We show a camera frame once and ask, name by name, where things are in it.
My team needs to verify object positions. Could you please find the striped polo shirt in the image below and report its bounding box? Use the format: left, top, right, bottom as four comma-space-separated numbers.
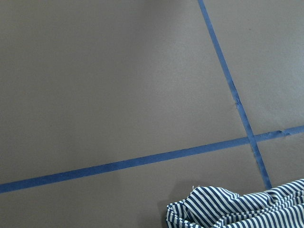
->
166, 179, 304, 228

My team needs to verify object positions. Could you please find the brown paper table cover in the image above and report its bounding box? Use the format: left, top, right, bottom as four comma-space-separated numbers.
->
0, 0, 304, 228

